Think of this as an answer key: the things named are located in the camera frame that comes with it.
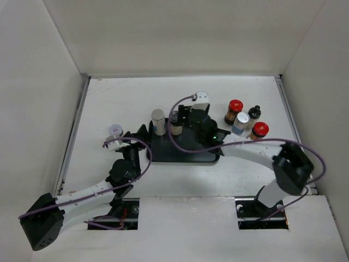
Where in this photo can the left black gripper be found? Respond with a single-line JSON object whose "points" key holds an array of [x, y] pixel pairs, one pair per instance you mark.
{"points": [[141, 134]]}

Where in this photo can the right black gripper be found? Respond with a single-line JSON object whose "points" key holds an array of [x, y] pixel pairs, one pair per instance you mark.
{"points": [[184, 111]]}

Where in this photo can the clear lid pepper shaker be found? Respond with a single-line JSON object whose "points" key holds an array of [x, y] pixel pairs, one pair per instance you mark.
{"points": [[175, 128]]}

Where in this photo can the silver lid salt jar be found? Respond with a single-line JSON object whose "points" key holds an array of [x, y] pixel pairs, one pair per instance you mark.
{"points": [[158, 121]]}

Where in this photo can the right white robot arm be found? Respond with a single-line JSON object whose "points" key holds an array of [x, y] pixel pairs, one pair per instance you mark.
{"points": [[291, 167]]}

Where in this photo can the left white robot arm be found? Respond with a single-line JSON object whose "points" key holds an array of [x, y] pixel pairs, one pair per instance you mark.
{"points": [[50, 215]]}

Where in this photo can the white lid small spice jar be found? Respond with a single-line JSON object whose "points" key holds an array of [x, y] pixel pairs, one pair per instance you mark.
{"points": [[116, 129]]}

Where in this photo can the red lid sauce jar rear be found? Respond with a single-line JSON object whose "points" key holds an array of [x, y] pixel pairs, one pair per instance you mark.
{"points": [[235, 106]]}

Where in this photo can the red lid sauce jar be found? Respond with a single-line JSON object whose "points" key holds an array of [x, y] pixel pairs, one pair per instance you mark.
{"points": [[259, 131], [235, 106]]}

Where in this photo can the white cap blue label bottle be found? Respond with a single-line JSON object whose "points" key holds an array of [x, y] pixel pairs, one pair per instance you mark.
{"points": [[240, 123]]}

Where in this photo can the black cap small bottle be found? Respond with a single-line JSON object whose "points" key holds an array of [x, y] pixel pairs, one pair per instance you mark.
{"points": [[254, 115]]}

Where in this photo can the red lid sauce jar front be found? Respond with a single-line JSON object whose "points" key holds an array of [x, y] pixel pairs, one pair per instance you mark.
{"points": [[259, 131]]}

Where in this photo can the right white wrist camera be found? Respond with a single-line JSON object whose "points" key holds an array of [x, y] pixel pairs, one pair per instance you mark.
{"points": [[201, 101]]}

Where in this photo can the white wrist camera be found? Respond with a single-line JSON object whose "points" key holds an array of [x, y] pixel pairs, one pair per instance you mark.
{"points": [[113, 143], [201, 101]]}

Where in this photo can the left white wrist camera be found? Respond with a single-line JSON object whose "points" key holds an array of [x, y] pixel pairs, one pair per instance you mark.
{"points": [[113, 143]]}

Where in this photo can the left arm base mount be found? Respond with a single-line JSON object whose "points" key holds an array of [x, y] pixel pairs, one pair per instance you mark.
{"points": [[125, 217]]}

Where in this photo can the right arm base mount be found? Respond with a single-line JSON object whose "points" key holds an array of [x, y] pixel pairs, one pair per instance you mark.
{"points": [[252, 215]]}

